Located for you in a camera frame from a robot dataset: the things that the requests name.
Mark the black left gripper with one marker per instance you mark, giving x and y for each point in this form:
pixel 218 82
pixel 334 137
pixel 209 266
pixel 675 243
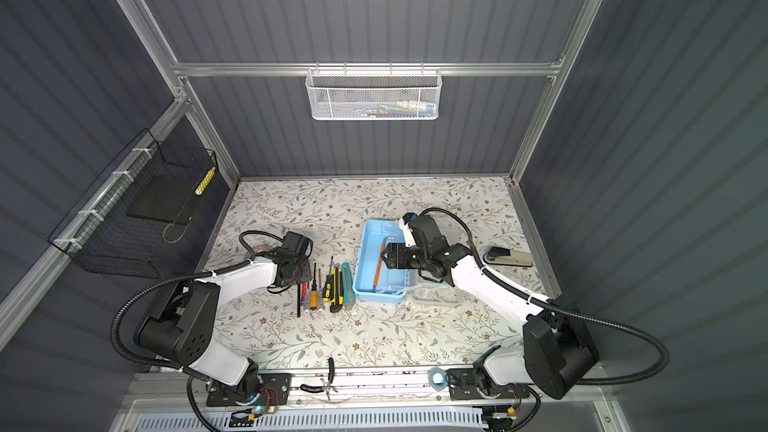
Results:
pixel 307 273

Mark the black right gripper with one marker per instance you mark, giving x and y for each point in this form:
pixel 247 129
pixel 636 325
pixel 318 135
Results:
pixel 396 255

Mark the light blue plastic tool box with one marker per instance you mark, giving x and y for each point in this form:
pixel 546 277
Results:
pixel 373 280

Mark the yellow black utility knife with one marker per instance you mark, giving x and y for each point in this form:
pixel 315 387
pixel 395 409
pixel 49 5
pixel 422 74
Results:
pixel 333 294

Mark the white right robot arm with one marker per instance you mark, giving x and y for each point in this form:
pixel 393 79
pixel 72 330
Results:
pixel 558 349

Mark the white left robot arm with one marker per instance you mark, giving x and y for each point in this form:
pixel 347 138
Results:
pixel 179 322

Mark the brown tape roll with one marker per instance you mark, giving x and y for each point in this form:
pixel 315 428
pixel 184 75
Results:
pixel 259 248

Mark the teal utility knife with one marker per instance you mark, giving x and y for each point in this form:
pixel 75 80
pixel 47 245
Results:
pixel 348 281

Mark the beige black stapler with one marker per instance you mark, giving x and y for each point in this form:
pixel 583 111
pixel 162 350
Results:
pixel 499 256

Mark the blue tape roll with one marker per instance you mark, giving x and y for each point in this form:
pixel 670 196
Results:
pixel 437 378

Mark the yellow marker in basket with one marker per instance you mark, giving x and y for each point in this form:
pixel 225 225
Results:
pixel 205 181

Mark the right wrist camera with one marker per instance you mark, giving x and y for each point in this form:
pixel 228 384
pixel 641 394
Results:
pixel 408 224

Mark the black handled pliers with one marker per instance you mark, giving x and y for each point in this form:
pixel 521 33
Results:
pixel 326 386

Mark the white wire wall basket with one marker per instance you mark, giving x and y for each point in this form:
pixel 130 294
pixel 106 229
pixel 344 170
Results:
pixel 388 95

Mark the black wire wall basket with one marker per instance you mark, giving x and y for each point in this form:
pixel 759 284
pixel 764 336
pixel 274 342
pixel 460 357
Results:
pixel 140 222

